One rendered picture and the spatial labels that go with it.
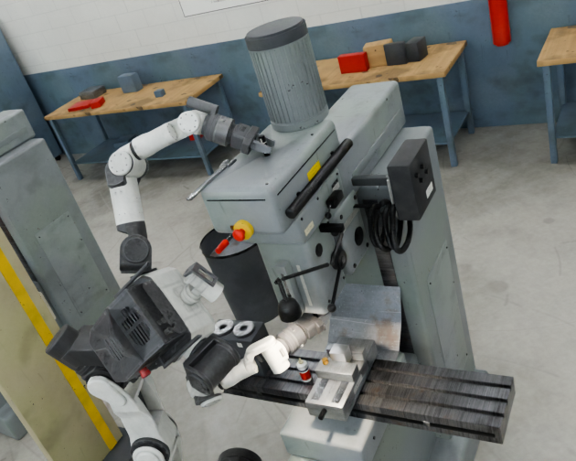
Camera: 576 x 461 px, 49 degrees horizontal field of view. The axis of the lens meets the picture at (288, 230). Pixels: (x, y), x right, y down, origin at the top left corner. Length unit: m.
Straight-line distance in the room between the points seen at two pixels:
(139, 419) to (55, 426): 1.47
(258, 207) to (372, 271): 0.89
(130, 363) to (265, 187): 0.66
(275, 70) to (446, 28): 4.24
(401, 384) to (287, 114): 1.06
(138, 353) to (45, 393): 1.80
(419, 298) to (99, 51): 6.43
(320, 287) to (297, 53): 0.75
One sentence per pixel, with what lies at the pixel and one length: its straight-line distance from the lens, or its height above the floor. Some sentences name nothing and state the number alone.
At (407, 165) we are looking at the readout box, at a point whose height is 1.72.
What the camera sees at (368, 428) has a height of 0.85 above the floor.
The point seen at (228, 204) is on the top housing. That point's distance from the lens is 1.88.
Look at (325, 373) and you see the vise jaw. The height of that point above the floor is 1.03.
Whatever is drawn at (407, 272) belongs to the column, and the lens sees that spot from 2.54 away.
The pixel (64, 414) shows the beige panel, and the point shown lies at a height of 0.47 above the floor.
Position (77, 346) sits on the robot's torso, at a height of 1.52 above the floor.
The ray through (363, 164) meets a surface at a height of 1.63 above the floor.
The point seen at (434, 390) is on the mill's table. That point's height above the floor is 0.93.
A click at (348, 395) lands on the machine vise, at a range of 2.34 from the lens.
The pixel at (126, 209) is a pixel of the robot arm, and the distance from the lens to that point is 2.05.
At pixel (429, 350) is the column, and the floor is 0.75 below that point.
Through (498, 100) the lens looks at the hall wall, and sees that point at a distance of 6.32.
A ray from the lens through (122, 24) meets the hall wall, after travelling 7.98.
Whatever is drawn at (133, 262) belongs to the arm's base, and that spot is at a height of 1.74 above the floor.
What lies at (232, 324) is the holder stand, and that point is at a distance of 2.62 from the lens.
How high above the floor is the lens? 2.63
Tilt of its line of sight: 29 degrees down
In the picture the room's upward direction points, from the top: 18 degrees counter-clockwise
